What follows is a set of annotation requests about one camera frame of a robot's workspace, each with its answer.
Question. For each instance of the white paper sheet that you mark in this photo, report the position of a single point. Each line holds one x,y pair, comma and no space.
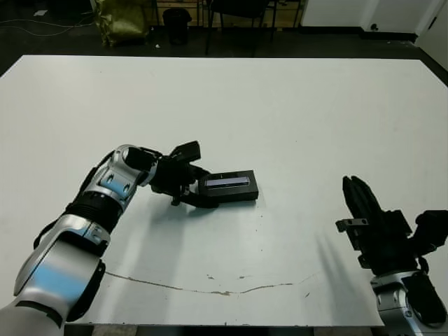
40,13

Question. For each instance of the black round door stopper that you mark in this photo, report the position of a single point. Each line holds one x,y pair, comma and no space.
375,26

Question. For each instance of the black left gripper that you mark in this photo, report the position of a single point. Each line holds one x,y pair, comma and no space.
171,178

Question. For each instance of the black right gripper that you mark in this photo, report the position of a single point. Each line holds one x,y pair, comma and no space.
385,241

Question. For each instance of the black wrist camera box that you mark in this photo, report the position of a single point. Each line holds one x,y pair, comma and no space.
187,151
434,231

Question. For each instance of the black waste bin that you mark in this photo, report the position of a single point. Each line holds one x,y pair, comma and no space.
176,27

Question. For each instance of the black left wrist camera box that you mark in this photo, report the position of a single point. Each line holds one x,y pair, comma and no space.
187,151

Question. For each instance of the black mesh office chair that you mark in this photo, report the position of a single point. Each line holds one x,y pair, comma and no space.
239,7

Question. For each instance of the yellow plastic bag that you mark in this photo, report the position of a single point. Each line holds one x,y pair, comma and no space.
122,20

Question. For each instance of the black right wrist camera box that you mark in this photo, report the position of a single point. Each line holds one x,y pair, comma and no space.
434,231

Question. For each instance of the black printed box lid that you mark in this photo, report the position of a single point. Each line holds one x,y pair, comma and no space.
231,190

